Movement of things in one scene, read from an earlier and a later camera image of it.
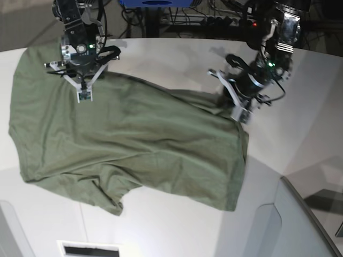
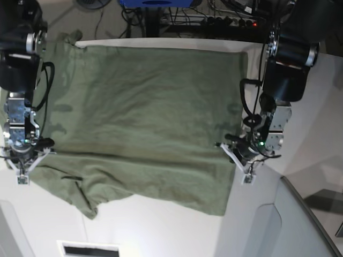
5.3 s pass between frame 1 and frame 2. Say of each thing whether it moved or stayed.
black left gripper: moved
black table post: stayed
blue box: stayed
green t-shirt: moved
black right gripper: moved
